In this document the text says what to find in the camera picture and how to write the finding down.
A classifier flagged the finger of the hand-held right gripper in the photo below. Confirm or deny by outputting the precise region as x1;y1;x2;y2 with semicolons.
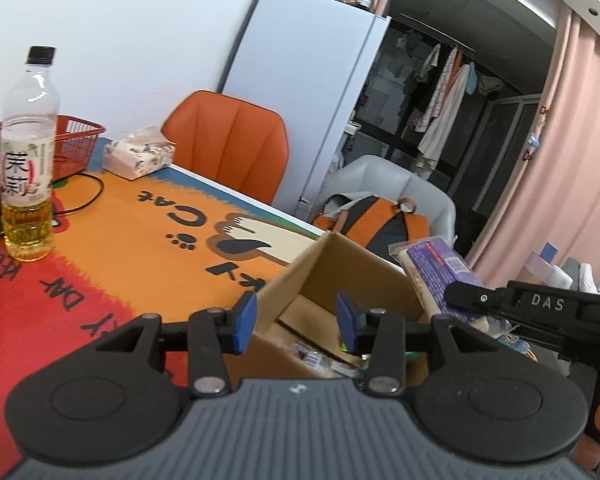
444;281;518;321

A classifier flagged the orange chair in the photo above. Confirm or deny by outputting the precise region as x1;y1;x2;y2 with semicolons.
161;90;289;206

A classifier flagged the brown cardboard box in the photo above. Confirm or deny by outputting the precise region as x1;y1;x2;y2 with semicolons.
220;230;431;396

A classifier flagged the clear tea bottle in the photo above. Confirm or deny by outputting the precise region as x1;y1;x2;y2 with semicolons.
0;46;61;262

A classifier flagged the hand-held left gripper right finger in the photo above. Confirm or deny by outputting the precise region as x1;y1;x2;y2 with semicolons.
335;294;503;397

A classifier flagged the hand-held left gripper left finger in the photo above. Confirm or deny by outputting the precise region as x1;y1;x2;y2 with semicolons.
92;291;257;400

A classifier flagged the red plastic basket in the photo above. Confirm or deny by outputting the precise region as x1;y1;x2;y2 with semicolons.
0;115;106;183

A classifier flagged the pile of snack packets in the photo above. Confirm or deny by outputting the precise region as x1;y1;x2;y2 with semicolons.
291;330;538;378

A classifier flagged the pink curtain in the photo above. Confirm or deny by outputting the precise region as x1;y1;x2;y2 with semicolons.
465;10;600;293

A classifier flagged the colourful printed table mat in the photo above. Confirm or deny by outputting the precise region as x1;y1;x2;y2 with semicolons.
0;152;331;466

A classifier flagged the black cable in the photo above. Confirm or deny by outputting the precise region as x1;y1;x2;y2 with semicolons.
0;170;105;217

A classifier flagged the clear bottle with blue cap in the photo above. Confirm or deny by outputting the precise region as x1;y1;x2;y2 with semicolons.
522;242;562;286

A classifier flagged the orange and black backpack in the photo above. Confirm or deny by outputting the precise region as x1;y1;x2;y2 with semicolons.
312;192;431;263

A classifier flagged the purple snack bar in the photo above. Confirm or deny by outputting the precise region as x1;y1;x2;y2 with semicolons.
387;237;487;332

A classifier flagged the white hanging garment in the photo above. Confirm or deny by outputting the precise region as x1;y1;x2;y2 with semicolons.
417;63;471;178

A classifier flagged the grey chair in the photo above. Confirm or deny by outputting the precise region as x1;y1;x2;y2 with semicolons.
320;155;457;252

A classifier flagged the printed tissue pack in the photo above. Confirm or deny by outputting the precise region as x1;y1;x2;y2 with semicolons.
102;126;177;180

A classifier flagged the floral hanging garment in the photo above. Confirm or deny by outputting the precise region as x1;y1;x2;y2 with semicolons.
405;45;458;133

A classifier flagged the white refrigerator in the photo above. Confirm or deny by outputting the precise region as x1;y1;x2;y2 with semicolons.
220;0;392;221

